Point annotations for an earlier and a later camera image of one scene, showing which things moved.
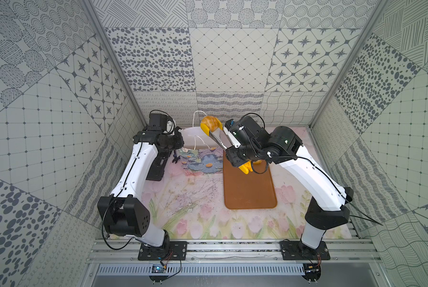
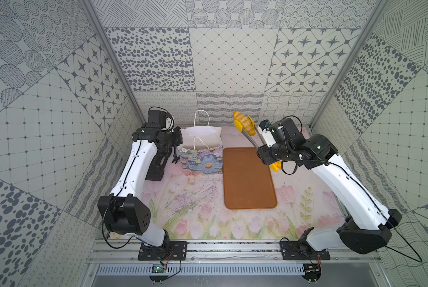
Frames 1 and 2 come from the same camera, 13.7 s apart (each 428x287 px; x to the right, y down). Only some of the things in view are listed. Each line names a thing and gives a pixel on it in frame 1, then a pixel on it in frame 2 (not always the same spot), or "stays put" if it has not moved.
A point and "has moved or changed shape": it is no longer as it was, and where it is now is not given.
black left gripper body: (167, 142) stays put
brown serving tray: (249, 191) stays put
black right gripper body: (243, 154) to (275, 153)
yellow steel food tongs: (245, 167) has moved or changed shape
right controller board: (312, 271) stays put
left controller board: (158, 268) stays put
